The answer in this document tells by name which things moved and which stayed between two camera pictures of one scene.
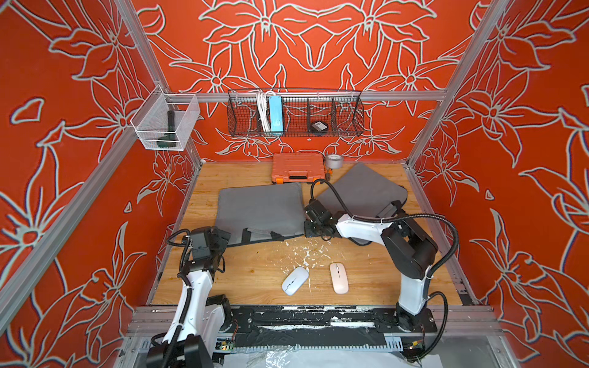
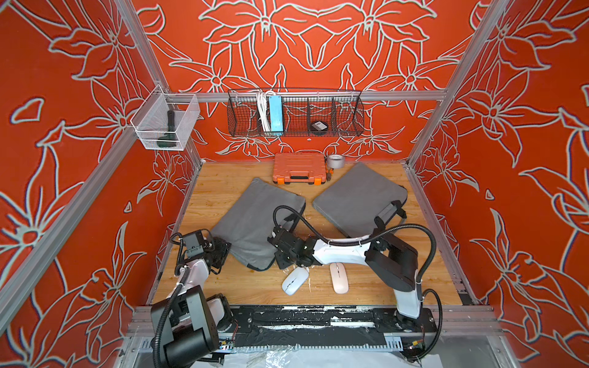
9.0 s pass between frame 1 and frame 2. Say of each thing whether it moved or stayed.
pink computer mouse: stayed
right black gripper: moved
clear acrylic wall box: stayed
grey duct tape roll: stayed
